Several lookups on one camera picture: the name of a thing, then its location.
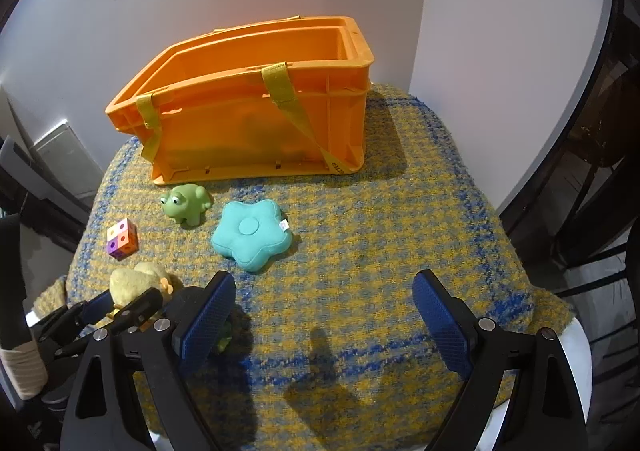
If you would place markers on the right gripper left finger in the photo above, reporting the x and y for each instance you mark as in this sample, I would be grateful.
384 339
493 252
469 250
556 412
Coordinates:
165 342

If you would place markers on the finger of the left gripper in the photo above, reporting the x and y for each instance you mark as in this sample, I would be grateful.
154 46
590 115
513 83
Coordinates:
133 316
70 321

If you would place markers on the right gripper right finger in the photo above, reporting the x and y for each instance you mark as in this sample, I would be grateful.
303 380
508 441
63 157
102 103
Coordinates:
544 411

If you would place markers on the small yellow plush chick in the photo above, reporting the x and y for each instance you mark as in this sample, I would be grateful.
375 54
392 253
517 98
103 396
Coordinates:
127 284

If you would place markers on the colourful block cube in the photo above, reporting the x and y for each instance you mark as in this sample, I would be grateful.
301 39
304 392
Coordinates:
122 239

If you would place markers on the green rubber frog toy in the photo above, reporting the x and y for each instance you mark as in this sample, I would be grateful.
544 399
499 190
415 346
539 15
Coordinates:
186 204

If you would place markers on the teal star plush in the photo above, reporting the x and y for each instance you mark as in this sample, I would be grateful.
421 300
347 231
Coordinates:
251 233

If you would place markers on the black grey stand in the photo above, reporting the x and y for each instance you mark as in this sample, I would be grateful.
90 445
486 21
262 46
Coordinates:
42 203

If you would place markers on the black chair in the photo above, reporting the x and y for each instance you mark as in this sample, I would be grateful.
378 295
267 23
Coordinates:
604 292

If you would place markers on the yellow blue woven blanket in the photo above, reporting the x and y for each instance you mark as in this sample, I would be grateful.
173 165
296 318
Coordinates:
328 351

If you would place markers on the orange plastic storage crate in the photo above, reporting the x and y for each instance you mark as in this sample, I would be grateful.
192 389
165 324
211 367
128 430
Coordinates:
277 98

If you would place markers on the white wall panel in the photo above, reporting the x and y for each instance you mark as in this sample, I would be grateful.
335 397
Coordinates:
67 159

